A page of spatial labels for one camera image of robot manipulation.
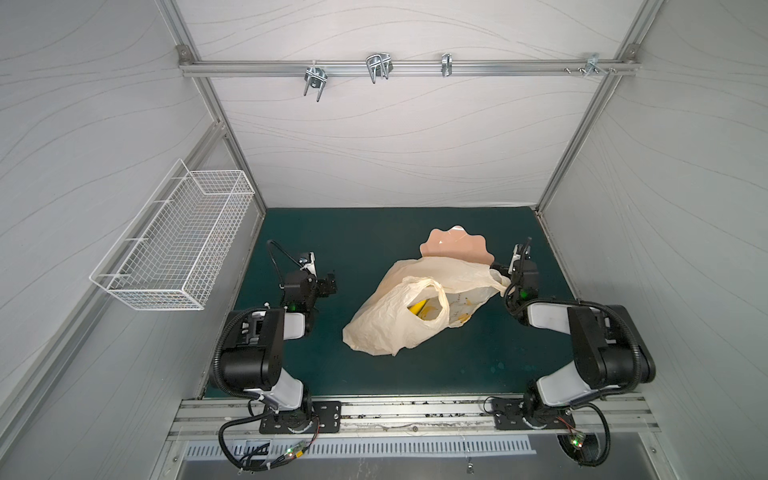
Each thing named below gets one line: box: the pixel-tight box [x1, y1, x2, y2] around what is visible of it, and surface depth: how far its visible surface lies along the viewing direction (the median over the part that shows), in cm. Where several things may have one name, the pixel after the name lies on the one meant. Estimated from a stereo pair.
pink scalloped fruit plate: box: [420, 225, 495, 265], surface depth 108 cm
